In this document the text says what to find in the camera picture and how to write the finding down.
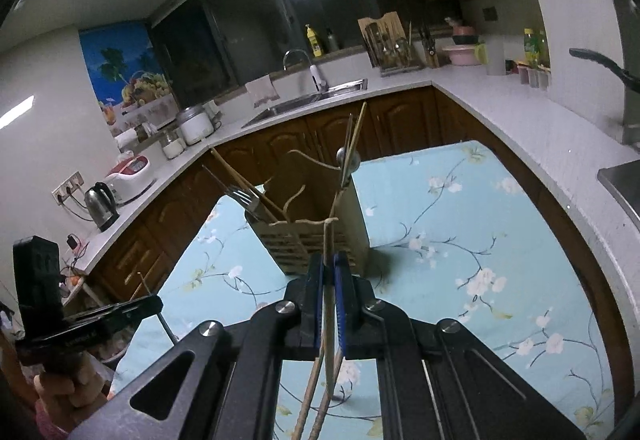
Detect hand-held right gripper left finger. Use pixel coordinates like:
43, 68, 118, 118
67, 254, 327, 440

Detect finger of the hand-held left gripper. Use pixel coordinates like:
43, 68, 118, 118
70, 296, 163, 326
75, 311, 161, 341

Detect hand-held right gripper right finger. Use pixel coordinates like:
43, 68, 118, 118
333, 256, 586, 440

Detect wooden utensil holder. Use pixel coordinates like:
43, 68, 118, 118
244, 149, 371, 276

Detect metal spoon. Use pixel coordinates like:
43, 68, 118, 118
336, 146, 362, 188

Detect person's left forearm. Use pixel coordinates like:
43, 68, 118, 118
34, 400, 71, 440

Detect person's left hand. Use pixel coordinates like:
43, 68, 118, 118
32, 351, 108, 416

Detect stainless steel kettle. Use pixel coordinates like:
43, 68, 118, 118
84, 181, 121, 232

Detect red white rice cooker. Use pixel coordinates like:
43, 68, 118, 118
105, 155, 156, 205

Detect floral light blue tablecloth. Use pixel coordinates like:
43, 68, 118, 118
107, 140, 616, 440

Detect paper towel roll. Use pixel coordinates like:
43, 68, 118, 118
115, 127, 138, 152

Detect glass jar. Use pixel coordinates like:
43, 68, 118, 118
161, 130, 186, 160

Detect brown wooden base cabinets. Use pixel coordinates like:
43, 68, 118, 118
87, 85, 633, 440

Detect stainless steel sink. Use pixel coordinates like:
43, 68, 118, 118
241, 79, 368, 129

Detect pale dish cloth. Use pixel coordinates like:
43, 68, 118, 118
245, 75, 281, 108

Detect chrome faucet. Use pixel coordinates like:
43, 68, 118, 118
282, 49, 328, 94

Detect yellow detergent bottle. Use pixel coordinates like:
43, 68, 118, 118
305, 24, 325, 58

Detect wooden knife block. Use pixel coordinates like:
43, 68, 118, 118
417, 23, 441, 68

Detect pink basin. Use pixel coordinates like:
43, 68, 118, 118
441, 44, 483, 67

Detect white plastic container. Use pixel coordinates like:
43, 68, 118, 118
485, 38, 507, 76

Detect stacked bowls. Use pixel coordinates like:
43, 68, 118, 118
451, 23, 480, 46

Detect dark glass window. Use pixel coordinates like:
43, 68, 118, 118
150, 0, 446, 108

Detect spice jar set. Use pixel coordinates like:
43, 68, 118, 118
515, 63, 551, 90

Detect stainless steel stove top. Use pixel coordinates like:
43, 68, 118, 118
597, 160, 640, 226

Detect yellow green bottle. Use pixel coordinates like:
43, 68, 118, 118
522, 28, 551, 68

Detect tangled charger cables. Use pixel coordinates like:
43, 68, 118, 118
62, 233, 91, 271

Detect wall power outlet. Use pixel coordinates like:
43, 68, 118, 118
51, 170, 85, 205

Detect fruit beach wall poster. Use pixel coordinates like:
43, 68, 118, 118
79, 24, 178, 136

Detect black pan handle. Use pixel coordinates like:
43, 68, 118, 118
569, 48, 640, 94

